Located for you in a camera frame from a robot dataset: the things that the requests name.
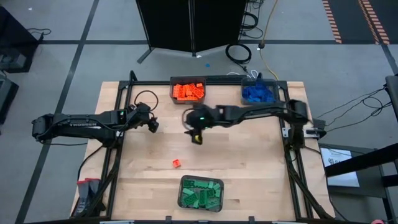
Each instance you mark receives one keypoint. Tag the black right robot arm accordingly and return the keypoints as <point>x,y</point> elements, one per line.
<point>264,112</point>

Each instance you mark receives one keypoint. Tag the orange striped floor tape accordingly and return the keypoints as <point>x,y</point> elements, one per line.
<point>332,23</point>
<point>374,23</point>

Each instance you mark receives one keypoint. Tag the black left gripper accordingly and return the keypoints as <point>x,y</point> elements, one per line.
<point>144,116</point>

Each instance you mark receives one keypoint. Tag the white metal bracket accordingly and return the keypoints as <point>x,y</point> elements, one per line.
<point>285,132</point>

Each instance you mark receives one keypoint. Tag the black folding partition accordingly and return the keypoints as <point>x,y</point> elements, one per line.
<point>174,25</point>

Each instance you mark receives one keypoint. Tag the black desk beam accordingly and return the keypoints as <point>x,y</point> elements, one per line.
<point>357,161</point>

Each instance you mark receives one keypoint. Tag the black aluminium table frame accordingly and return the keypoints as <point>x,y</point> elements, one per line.
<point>224,82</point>

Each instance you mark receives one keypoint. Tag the black equipment case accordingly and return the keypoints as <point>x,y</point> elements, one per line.
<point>7,96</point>

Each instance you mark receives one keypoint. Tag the orange 2x4 toy brick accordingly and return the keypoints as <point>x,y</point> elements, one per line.
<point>192,86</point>
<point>198,93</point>
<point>193,98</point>
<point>182,90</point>
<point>188,91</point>

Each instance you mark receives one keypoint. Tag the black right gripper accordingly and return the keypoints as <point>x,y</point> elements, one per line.
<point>199,119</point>

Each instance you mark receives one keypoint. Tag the black cabinet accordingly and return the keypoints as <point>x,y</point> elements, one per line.
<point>15,37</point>

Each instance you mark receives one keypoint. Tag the grey device with red cap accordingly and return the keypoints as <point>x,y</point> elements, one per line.
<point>83,196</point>
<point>94,189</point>

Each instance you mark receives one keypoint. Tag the red round object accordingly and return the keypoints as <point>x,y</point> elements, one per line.
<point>378,221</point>

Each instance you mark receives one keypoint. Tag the translucent grey plastic bin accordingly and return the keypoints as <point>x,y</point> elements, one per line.
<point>179,199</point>
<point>174,80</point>
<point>247,81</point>

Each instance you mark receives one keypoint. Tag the white paper sheet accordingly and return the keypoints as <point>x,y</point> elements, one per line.
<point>342,174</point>

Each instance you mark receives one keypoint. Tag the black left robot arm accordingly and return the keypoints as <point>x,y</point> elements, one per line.
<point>81,124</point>

